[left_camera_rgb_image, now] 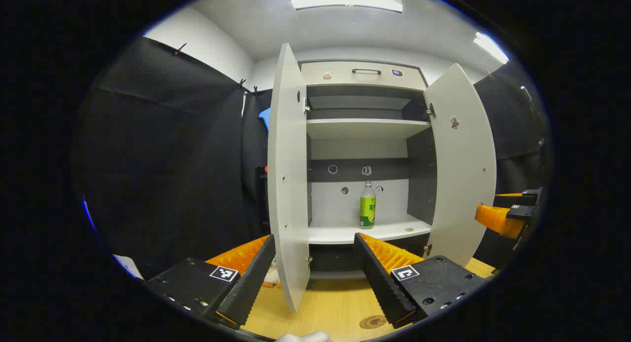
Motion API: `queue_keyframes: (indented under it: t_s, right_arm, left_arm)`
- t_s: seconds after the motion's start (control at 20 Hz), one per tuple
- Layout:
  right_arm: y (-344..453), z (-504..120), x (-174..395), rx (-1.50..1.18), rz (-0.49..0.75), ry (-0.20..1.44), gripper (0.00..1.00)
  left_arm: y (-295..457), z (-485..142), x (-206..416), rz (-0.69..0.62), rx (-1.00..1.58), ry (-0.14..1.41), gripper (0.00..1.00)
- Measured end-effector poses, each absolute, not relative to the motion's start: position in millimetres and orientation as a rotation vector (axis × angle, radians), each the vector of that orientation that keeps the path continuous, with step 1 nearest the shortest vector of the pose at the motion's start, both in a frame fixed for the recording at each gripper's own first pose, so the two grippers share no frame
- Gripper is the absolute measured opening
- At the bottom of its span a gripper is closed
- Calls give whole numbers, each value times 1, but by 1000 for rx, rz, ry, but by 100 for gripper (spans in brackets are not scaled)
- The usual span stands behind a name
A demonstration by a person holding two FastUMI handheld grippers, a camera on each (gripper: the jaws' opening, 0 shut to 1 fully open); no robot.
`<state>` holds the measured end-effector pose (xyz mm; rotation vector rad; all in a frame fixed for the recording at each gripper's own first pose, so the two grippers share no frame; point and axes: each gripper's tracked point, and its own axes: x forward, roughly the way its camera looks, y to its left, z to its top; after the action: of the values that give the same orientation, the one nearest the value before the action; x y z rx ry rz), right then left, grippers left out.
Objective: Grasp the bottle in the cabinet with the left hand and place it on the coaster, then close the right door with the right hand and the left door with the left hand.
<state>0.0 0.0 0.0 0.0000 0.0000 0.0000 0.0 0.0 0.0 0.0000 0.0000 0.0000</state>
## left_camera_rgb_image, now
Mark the grey cabinet drawer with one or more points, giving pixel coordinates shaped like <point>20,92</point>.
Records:
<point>340,73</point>

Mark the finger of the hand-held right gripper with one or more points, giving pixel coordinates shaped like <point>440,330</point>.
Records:
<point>517,200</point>
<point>498,219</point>

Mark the penguin plush toy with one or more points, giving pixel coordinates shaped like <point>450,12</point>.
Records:
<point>271,279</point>

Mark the grey open cabinet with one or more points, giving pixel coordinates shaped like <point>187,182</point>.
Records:
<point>365,127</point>

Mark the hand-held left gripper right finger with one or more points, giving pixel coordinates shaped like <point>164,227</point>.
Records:
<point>377,278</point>

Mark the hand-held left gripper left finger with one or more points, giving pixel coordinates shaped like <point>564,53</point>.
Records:
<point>251,283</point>

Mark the small ceiling light panel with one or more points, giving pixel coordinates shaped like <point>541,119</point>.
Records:
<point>490,47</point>

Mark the grey cabinet door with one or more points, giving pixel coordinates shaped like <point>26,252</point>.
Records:
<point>463,174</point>
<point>288,184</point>

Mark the green label plastic bottle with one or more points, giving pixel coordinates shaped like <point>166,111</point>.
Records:
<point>368,209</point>

